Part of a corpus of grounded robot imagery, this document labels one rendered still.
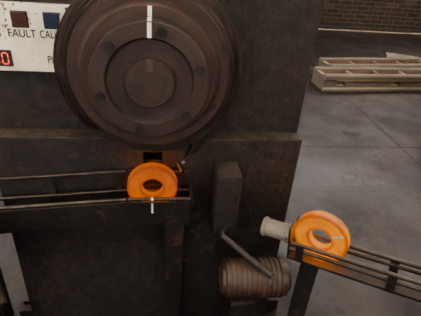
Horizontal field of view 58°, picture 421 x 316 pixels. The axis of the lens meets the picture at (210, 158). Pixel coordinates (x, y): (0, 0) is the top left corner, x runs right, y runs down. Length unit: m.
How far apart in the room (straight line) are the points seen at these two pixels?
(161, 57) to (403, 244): 1.88
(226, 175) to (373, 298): 1.14
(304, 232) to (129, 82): 0.64
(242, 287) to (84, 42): 0.83
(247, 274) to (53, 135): 0.73
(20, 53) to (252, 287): 0.95
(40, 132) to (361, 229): 1.83
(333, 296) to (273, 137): 0.98
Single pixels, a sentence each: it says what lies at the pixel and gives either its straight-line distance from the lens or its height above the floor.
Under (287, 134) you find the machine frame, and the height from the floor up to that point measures 0.87.
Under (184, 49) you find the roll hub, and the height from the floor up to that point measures 1.20.
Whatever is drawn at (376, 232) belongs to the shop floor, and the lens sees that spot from 2.45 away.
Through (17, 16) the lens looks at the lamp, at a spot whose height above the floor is 1.21.
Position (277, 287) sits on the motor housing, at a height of 0.49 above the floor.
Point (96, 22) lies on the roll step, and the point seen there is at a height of 1.23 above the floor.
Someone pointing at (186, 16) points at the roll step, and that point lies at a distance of 0.93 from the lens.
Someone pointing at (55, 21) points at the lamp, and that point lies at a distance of 1.14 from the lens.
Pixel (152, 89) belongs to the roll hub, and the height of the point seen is 1.10.
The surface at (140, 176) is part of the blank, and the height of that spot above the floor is 0.78.
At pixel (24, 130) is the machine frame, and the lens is 1.30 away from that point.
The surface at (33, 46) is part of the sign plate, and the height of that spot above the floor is 1.13.
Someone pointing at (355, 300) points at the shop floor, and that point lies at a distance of 2.02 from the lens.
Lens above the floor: 1.43
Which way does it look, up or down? 31 degrees down
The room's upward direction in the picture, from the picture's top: 5 degrees clockwise
